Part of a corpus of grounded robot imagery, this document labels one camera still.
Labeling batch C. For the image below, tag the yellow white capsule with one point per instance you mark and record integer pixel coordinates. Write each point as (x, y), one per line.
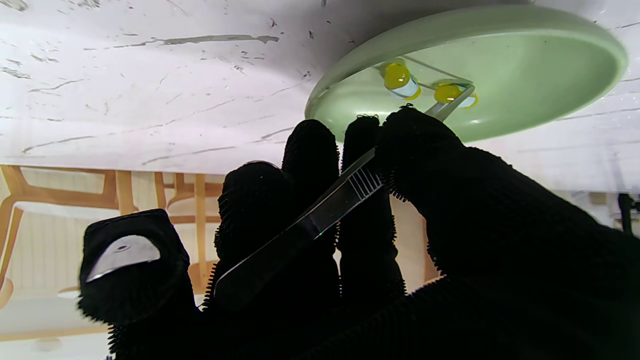
(399, 79)
(450, 93)

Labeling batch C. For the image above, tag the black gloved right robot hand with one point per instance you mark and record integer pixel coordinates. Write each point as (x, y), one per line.
(500, 275)

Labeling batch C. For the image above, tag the green round dish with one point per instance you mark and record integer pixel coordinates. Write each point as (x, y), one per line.
(550, 65)

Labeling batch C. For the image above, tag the steel tweezers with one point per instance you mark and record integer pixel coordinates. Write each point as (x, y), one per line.
(330, 210)

